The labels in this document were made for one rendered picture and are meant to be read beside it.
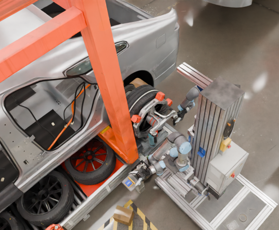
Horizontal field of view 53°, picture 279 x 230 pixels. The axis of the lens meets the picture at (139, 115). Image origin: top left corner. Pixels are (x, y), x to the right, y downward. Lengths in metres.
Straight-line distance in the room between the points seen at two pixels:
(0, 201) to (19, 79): 1.38
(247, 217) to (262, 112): 1.77
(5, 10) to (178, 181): 2.42
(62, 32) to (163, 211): 2.76
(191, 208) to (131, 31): 2.22
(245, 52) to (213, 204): 3.02
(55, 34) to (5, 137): 1.35
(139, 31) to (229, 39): 2.93
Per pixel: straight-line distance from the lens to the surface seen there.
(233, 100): 2.24
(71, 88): 3.83
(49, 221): 3.71
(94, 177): 3.66
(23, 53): 1.79
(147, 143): 4.06
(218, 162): 2.84
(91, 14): 1.91
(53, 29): 1.83
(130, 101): 3.34
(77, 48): 2.95
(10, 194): 3.46
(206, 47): 5.66
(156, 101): 3.33
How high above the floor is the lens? 3.76
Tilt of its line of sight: 55 degrees down
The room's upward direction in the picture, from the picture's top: 10 degrees counter-clockwise
